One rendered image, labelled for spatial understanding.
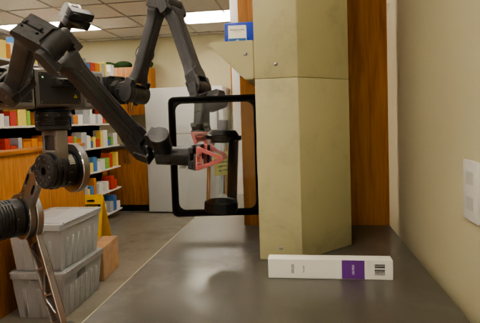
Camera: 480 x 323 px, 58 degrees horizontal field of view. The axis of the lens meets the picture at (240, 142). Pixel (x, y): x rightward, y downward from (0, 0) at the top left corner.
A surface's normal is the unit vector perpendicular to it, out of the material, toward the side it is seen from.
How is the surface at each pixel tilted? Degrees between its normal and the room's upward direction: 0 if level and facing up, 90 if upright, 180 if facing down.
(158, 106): 90
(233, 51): 90
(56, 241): 96
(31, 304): 96
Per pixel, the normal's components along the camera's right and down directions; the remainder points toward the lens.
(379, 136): -0.14, 0.06
